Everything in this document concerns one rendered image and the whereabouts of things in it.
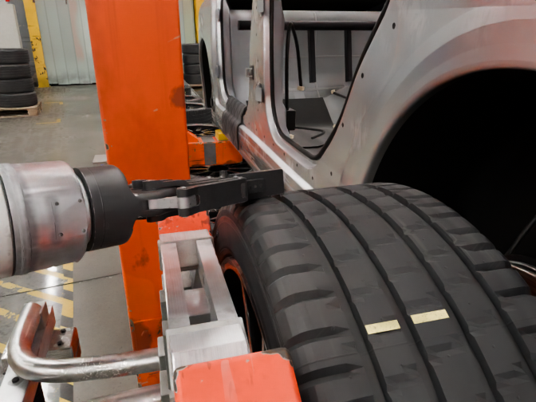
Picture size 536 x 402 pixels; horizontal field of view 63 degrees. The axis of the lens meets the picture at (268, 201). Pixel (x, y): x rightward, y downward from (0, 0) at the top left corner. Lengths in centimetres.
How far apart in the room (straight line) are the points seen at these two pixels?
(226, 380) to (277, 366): 3
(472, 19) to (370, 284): 43
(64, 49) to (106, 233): 1297
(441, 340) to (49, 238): 31
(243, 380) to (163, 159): 67
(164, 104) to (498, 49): 57
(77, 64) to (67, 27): 92
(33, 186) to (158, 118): 54
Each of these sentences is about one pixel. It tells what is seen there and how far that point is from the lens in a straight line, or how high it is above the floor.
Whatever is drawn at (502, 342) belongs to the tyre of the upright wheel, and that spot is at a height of 113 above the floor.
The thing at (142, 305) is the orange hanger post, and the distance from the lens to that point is 105.
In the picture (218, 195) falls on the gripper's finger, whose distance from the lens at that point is 43.
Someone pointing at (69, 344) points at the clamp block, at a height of 95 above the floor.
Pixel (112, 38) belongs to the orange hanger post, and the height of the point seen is 134.
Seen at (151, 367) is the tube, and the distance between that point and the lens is 54.
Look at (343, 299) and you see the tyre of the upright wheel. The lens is 37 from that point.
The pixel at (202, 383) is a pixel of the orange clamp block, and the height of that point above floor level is 116.
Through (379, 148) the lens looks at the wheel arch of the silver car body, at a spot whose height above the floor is 114.
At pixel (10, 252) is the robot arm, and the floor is 120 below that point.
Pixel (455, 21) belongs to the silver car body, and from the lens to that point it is 72.
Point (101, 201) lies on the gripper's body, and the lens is 39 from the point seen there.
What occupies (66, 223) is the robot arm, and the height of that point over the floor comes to 121.
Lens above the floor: 135
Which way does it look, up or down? 21 degrees down
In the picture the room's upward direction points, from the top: straight up
